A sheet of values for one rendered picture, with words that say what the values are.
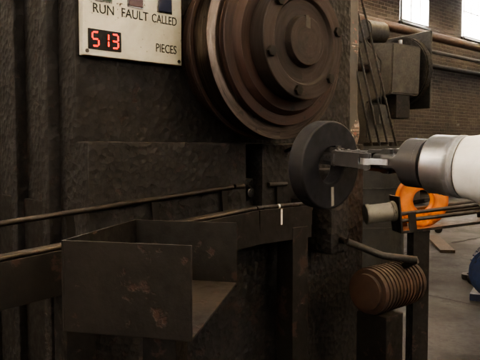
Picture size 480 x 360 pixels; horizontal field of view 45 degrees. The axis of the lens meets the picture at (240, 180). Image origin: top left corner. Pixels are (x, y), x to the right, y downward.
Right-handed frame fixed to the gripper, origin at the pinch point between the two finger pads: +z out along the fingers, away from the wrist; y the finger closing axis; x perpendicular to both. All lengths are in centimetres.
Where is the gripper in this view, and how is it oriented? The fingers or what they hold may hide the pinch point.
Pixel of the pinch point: (326, 155)
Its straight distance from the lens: 102.7
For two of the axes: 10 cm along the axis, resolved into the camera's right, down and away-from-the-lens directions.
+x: 0.3, -9.9, -1.0
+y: 7.5, -0.4, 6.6
